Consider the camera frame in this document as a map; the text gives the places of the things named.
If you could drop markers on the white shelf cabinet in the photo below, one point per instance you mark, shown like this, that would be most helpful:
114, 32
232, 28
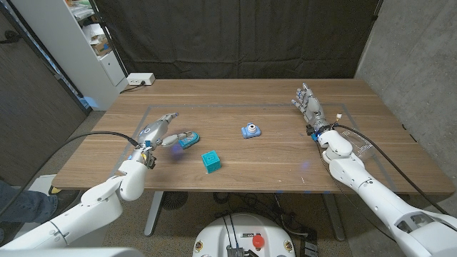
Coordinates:
71, 53

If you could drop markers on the black curtain backdrop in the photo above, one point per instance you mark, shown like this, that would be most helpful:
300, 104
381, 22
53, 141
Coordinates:
232, 35

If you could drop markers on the teal cube block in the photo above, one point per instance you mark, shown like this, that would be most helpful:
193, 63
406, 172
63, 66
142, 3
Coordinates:
210, 162

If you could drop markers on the grey tape outline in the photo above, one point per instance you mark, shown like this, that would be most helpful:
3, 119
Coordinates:
250, 105

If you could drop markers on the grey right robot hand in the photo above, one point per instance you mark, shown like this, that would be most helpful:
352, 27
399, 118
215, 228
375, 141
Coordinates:
313, 109

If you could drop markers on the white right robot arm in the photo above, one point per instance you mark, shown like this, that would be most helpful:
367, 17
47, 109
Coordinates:
375, 196

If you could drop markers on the blue toy camera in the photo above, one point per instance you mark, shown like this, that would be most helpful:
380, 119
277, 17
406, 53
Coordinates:
251, 131

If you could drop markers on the black round fan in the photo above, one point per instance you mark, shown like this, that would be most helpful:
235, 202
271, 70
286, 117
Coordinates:
174, 200

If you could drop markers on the black backdrop stand pole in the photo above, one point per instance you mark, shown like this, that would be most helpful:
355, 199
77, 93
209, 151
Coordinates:
108, 37

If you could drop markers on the grey table leg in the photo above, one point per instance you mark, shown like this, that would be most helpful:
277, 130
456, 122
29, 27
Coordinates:
335, 217
153, 214

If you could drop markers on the white power strip box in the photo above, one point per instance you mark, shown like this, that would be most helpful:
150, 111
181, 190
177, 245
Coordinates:
140, 79

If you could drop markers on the red emergency stop button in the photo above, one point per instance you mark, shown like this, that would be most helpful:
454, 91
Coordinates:
258, 241

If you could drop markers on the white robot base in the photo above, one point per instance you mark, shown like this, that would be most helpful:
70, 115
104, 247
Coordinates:
214, 232

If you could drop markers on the cardboard box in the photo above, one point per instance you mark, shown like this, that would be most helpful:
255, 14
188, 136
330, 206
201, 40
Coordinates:
101, 46

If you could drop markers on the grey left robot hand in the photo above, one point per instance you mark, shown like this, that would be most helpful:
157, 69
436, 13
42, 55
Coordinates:
153, 133

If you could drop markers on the person's leg in jeans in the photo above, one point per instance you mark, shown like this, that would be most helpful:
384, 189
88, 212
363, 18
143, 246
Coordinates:
25, 203

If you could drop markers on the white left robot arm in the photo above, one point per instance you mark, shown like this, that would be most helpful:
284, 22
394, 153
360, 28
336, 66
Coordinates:
100, 203

